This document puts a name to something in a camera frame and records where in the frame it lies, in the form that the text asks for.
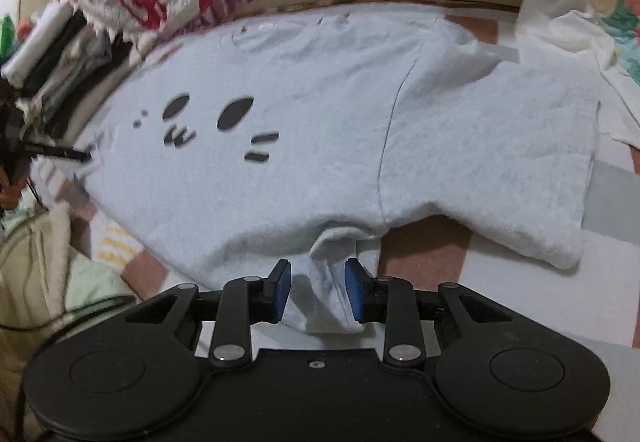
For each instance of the cream blanket at left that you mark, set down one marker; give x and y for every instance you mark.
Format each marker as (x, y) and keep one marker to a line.
(44, 284)

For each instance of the light blue printed t-shirt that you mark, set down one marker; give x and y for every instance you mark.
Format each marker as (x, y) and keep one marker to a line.
(308, 141)

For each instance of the stack of folded clothes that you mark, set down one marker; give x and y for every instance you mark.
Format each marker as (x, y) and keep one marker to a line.
(59, 74)

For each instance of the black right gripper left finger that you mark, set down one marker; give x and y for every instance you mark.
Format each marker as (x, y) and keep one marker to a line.
(143, 368)

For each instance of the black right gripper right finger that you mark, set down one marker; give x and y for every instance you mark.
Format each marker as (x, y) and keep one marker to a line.
(489, 367)

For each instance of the white crumpled garment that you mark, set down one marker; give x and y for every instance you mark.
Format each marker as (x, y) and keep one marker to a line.
(563, 37)

